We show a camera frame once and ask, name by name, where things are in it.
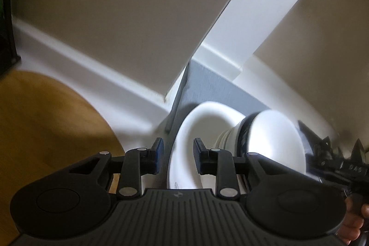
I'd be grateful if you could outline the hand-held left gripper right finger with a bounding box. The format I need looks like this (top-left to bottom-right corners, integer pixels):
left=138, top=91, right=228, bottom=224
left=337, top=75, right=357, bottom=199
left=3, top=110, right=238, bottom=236
left=193, top=137, right=277, bottom=197

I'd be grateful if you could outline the grey mat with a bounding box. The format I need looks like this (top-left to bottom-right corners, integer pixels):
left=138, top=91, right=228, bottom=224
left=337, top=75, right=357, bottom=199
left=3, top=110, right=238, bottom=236
left=166, top=60, right=273, bottom=133

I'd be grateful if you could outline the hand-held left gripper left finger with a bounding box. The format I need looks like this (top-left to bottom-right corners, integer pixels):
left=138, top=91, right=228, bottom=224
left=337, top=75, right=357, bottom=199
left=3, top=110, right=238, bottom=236
left=68, top=137, right=164, bottom=197

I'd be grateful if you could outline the person's right hand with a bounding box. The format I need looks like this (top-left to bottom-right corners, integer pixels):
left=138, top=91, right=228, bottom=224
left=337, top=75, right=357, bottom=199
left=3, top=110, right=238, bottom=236
left=337, top=196, right=369, bottom=238

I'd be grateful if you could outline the cream ribbed bowl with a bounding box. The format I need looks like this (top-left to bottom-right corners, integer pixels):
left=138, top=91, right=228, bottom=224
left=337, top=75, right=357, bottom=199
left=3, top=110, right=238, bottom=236
left=216, top=122, right=248, bottom=148

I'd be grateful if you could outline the white flower-print plate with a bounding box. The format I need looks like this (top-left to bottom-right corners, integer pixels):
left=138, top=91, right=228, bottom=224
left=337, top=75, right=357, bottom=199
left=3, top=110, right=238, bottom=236
left=167, top=101, right=245, bottom=196

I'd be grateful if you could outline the white bowl with blue band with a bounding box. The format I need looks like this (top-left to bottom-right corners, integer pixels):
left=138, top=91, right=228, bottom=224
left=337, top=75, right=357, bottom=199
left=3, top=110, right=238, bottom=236
left=241, top=110, right=307, bottom=181

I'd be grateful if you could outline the wooden cutting board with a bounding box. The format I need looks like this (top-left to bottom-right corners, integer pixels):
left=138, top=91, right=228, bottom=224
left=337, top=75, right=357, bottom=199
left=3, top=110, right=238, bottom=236
left=0, top=70, right=125, bottom=235

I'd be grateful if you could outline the black rack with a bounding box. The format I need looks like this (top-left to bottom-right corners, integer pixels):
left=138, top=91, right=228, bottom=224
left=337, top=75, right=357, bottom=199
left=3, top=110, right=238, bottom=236
left=0, top=0, right=21, bottom=75

